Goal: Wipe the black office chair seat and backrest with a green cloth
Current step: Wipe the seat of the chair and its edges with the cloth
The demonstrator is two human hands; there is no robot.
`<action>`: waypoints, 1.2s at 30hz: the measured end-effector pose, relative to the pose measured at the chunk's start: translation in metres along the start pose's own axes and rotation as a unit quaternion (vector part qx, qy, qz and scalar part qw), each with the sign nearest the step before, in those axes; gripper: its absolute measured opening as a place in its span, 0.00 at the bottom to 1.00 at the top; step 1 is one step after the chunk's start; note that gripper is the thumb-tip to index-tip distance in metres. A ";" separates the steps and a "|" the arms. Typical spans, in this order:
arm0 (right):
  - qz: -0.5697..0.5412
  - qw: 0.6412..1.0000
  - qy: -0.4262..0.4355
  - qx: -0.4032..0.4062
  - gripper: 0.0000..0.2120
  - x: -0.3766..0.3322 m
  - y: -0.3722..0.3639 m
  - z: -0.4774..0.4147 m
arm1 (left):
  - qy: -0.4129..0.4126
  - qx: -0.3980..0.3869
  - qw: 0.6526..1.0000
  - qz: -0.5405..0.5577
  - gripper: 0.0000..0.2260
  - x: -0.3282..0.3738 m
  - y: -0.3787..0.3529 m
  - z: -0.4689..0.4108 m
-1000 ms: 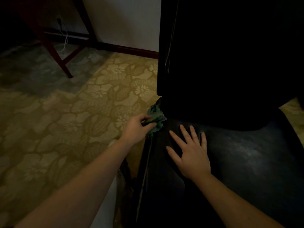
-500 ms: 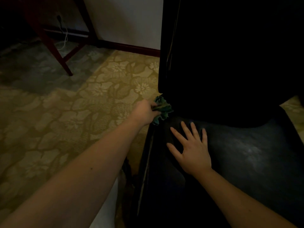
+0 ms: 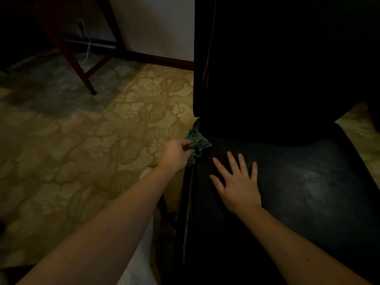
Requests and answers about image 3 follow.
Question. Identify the person's left hand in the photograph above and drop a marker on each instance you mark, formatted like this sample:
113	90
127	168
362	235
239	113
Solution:
175	155

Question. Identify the person's left forearm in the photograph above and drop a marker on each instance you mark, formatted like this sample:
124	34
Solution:
104	231

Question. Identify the person's right forearm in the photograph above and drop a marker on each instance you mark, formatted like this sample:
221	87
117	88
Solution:
302	252

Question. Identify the dark red baseboard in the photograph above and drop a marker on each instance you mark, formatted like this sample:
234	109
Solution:
160	59

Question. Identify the green cleaning cloth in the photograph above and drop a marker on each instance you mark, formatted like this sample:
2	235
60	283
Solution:
200	142

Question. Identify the black wall plug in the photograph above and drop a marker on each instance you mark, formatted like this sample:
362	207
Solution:
80	26

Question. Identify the person's right hand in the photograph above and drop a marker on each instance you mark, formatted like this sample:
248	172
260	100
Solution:
240	189

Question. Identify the black leather chair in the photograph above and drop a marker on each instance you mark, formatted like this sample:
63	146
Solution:
297	181

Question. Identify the dark red wooden table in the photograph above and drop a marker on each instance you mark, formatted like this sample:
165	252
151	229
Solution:
74	65

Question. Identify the white sneaker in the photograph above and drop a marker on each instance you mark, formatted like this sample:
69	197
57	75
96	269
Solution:
146	172

